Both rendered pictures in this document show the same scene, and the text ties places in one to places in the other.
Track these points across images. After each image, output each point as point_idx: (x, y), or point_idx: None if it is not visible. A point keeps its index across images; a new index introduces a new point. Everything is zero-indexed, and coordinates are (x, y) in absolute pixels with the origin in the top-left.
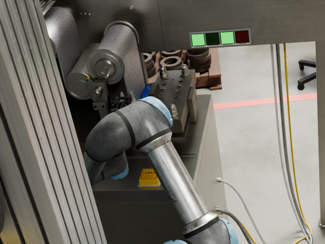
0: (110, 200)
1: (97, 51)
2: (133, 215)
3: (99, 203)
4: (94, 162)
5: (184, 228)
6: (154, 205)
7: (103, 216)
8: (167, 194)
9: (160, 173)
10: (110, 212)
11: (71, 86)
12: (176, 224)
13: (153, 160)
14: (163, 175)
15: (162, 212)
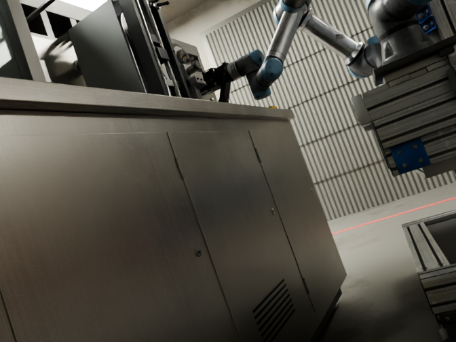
0: (267, 127)
1: (174, 43)
2: (279, 142)
3: (264, 129)
4: (300, 15)
5: (355, 49)
6: (283, 132)
7: (270, 145)
8: (288, 114)
9: (326, 22)
10: (271, 140)
11: (165, 72)
12: (295, 150)
13: (317, 17)
14: (328, 24)
15: (288, 139)
